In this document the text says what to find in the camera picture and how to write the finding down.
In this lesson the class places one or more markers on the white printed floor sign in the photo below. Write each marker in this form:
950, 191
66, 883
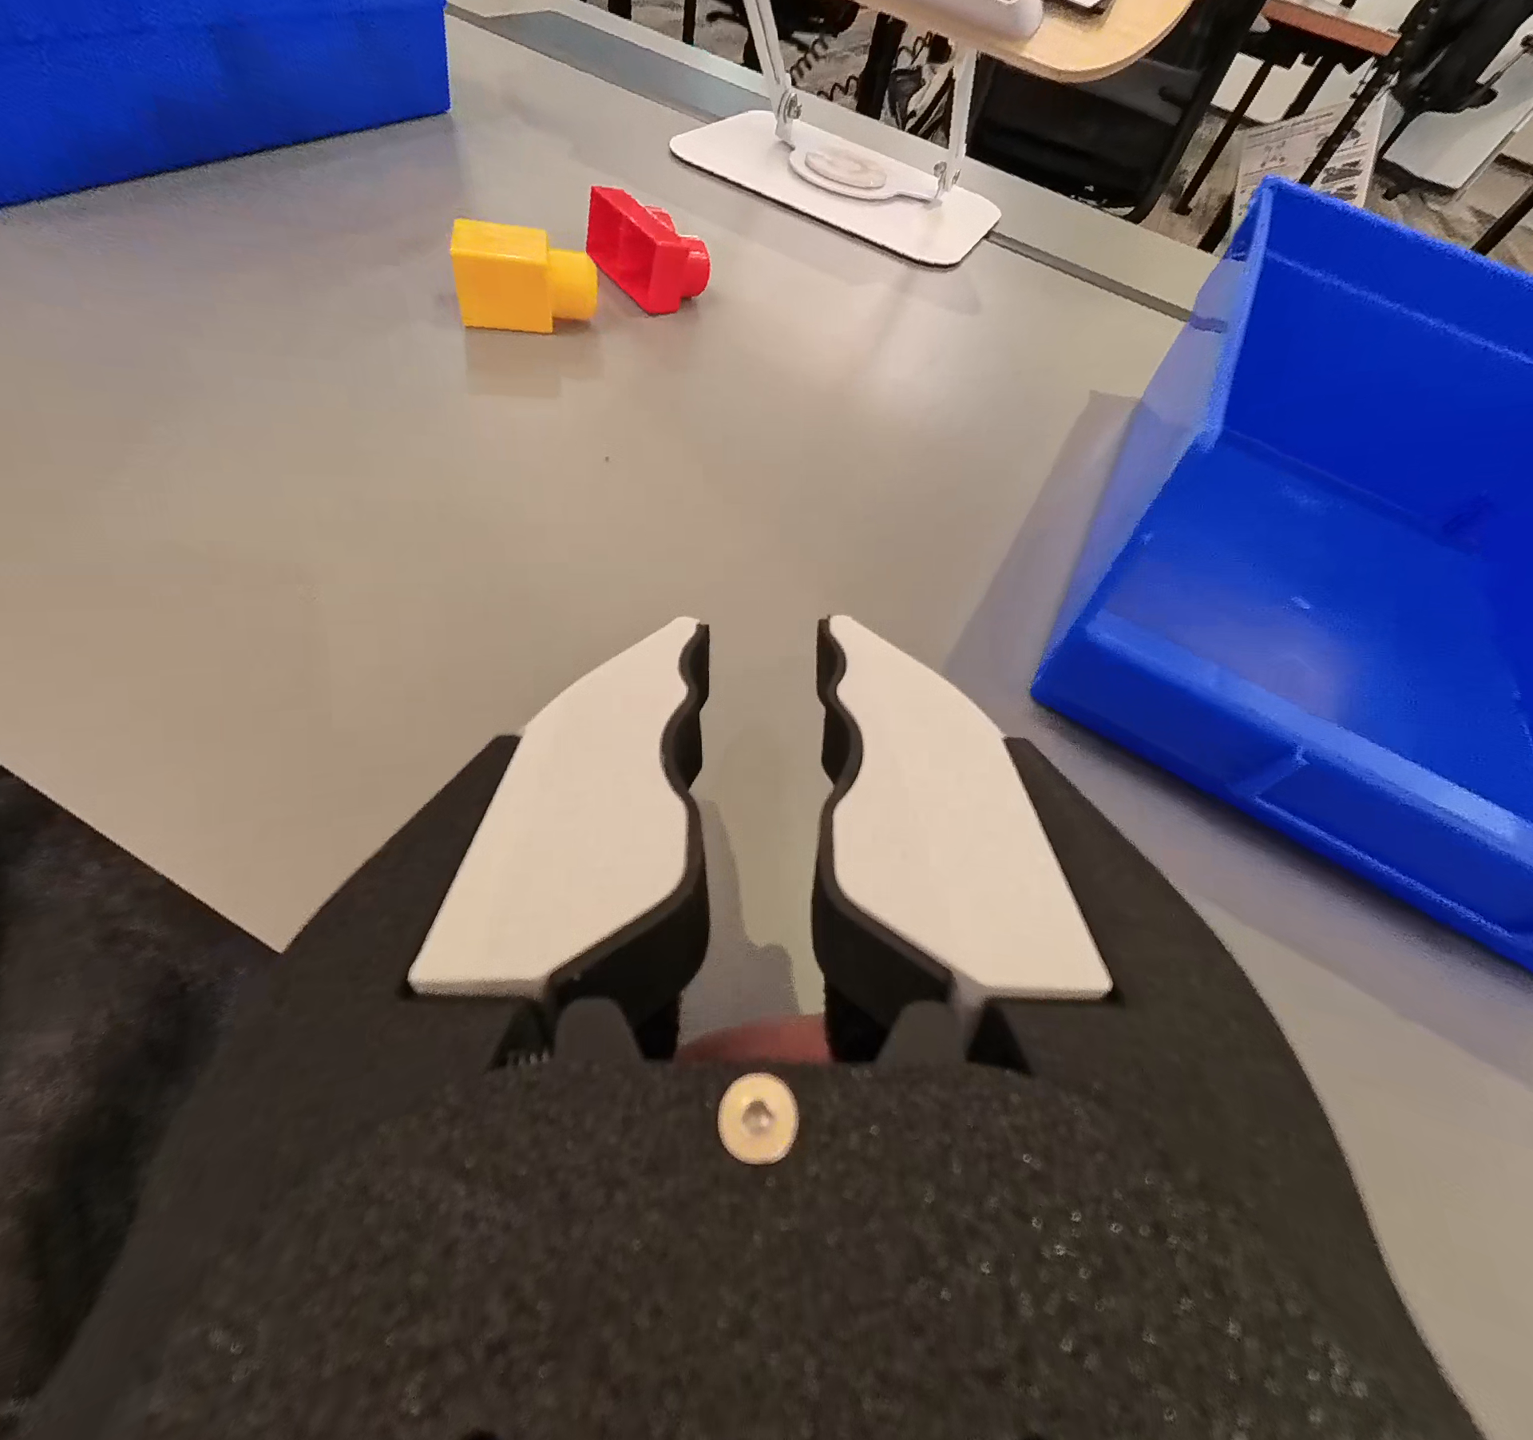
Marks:
1307, 153

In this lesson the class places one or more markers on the yellow toy block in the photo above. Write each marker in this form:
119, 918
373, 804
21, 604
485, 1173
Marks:
504, 278

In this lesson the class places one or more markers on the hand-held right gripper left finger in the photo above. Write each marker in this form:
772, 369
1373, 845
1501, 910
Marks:
552, 853

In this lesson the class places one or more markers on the blue plastic storage bin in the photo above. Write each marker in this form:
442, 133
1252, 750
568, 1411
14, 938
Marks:
180, 50
1318, 566

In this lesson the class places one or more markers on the grey desk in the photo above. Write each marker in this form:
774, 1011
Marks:
719, 445

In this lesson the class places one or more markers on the red toy block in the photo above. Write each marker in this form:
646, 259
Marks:
648, 266

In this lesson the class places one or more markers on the black office chair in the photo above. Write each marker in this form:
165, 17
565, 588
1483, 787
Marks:
1456, 27
1066, 135

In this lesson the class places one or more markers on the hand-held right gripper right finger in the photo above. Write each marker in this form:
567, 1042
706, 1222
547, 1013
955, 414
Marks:
958, 853

